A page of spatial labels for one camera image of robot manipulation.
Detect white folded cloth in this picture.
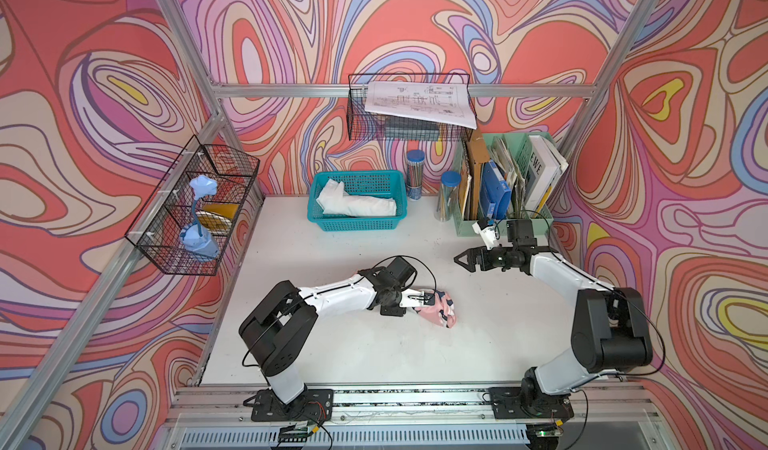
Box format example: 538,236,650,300
316,179,397,218

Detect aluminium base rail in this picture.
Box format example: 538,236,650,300
153,379,678,449

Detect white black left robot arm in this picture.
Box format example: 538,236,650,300
238,256,435,406

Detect blue binder folder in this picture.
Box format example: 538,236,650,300
479,161,512,220

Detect stack of worn papers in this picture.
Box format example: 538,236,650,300
490,137,525,218

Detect blue lid pencil tube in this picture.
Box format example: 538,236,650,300
405,149,426,200

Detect white printed paper sheet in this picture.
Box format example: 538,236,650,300
364,81,477,130

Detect black wire side basket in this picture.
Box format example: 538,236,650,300
125,136,260,276

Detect black wire wall basket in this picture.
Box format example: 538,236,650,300
346,70,477,142

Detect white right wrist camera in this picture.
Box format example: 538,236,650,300
472,220,499,250

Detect blue lid straw tube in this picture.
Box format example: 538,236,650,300
435,170,461,222

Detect mint green file organizer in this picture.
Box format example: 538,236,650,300
451,131,555,238

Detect yellow item in basket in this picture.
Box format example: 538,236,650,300
197,203,238,235

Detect white yellow book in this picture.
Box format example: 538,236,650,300
524,135,569,212

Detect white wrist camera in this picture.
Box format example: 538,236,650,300
472,220,499,250
399,289,436,308

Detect teal plastic basket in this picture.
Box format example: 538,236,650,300
307,170,408,232

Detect pink shark print shorts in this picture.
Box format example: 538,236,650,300
415,291,457,329

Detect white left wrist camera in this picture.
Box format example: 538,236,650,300
399,289,436,308

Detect brown cardboard folder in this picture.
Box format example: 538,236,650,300
466,129,490,220

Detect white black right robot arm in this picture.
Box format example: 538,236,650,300
454,218,653,420

